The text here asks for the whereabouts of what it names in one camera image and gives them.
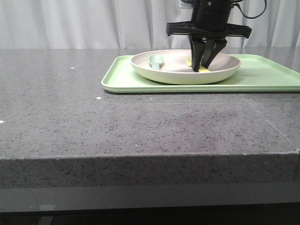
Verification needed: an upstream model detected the black cable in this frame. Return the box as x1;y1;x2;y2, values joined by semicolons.
232;0;268;19

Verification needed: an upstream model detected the light green plastic tray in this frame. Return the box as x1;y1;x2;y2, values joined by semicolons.
101;54;300;93

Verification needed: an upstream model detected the grey pleated curtain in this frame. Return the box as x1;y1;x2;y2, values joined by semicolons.
0;0;300;49

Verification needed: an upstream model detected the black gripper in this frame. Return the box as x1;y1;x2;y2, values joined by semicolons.
166;0;252;72

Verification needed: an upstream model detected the beige round plate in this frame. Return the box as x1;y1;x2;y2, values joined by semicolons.
131;49;241;85

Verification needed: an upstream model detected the sage green spoon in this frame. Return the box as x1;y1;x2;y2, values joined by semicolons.
148;54;164;70

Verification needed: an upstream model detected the yellow plastic fork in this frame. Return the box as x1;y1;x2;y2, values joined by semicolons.
186;57;209;72

